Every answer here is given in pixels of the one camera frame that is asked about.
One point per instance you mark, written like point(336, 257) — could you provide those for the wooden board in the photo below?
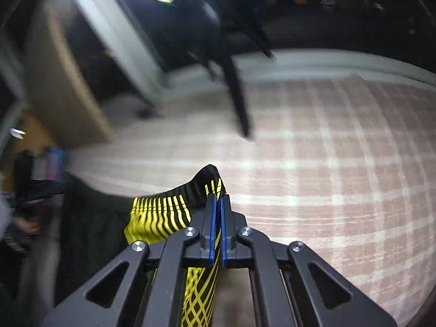
point(64, 88)

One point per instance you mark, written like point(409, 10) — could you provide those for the black yellow striped shorts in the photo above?
point(153, 218)

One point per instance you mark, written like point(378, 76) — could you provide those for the pink plaid blanket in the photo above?
point(323, 163)

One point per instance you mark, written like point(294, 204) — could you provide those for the person's left hand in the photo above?
point(26, 225)

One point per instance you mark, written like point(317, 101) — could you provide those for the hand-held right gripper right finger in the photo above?
point(224, 235)

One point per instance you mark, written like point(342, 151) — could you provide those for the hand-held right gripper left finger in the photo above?
point(211, 231)

